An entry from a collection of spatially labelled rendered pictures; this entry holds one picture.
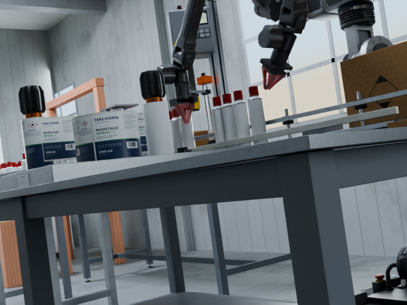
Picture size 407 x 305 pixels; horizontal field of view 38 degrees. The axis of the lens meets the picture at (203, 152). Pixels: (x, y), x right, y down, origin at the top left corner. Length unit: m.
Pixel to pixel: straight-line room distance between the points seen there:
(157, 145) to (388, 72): 0.77
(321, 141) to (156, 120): 1.20
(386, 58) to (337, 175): 1.06
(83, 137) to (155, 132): 0.29
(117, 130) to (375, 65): 0.83
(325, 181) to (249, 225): 5.14
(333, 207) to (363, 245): 4.14
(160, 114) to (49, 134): 0.37
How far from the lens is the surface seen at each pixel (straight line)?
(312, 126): 1.82
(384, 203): 4.80
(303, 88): 5.24
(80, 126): 1.77
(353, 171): 0.92
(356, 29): 2.32
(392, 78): 1.90
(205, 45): 2.37
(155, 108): 1.96
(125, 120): 1.76
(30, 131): 2.01
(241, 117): 2.06
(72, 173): 1.58
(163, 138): 1.95
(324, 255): 0.84
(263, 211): 5.78
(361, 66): 1.98
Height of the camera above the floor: 0.79
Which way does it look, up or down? 3 degrees up
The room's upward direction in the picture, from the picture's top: 8 degrees counter-clockwise
